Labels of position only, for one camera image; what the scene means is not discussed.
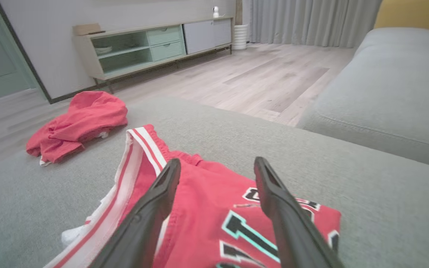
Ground yellow cushion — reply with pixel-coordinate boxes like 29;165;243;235
374;0;429;38

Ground flat beige box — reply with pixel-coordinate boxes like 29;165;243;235
72;23;106;36

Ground grey sofa seat section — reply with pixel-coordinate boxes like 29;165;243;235
296;27;429;172

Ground grey pleated curtain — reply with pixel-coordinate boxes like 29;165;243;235
242;0;383;48

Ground beige green TV cabinet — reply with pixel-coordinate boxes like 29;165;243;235
72;16;234;94

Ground large grey sofa ottoman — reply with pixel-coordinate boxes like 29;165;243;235
0;96;429;268

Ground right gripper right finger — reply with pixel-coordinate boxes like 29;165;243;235
254;156;345;268

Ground red white striped basketball jersey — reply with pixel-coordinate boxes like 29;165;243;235
43;124;342;268

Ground white ribbed cylinder appliance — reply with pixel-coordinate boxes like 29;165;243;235
232;24;248;51

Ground dark door frame strip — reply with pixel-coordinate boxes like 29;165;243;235
0;0;53;105

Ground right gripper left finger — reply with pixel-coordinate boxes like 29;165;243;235
88;158;181;268

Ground red shorts with white band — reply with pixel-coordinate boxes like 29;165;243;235
26;90;128;167

